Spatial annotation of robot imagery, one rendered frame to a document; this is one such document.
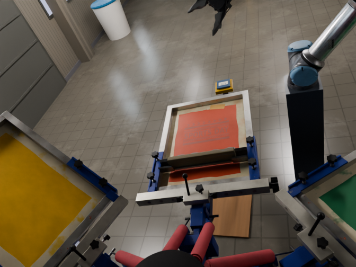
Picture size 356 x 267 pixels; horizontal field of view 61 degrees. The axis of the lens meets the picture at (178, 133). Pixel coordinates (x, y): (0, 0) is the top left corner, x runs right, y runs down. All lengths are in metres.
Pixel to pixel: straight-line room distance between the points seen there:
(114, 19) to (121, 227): 4.70
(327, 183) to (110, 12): 5.74
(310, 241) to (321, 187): 0.37
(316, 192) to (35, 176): 1.38
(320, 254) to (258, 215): 1.41
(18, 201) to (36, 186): 0.10
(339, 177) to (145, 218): 1.84
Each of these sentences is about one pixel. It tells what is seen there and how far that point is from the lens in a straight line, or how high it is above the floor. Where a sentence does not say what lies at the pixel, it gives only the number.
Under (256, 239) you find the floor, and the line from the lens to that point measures 2.55.
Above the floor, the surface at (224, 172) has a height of 0.96.
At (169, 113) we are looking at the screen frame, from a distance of 2.18.
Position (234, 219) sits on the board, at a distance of 2.64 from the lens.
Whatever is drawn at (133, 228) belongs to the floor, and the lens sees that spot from 2.94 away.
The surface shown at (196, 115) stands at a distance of 2.13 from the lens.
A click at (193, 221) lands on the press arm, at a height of 1.04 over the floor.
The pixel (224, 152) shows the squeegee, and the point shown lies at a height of 1.06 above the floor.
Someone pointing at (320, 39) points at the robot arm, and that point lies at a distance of 1.49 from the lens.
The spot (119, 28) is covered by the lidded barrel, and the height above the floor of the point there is 0.19.
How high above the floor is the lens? 2.23
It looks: 39 degrees down
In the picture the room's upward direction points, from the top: 23 degrees counter-clockwise
